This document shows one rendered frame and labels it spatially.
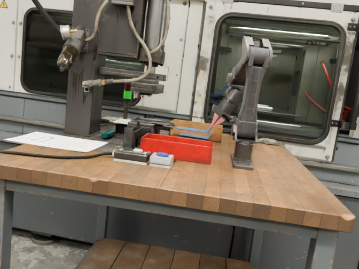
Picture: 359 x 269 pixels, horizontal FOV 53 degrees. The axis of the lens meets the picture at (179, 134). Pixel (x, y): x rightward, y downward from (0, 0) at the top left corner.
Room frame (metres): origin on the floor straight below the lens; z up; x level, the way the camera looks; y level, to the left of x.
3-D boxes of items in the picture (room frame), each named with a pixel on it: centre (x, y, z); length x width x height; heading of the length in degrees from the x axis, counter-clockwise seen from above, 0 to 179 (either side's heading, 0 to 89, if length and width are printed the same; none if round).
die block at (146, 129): (1.49, 0.15, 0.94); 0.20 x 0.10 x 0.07; 175
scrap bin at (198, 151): (1.27, 0.00, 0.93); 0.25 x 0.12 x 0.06; 85
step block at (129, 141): (1.24, 0.17, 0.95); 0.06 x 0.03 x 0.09; 175
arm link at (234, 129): (1.30, -0.23, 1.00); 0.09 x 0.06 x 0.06; 94
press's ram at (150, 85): (1.48, 0.22, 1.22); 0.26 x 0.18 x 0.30; 85
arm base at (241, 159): (1.29, -0.24, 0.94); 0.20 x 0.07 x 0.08; 175
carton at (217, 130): (1.75, -0.08, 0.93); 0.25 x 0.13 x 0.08; 85
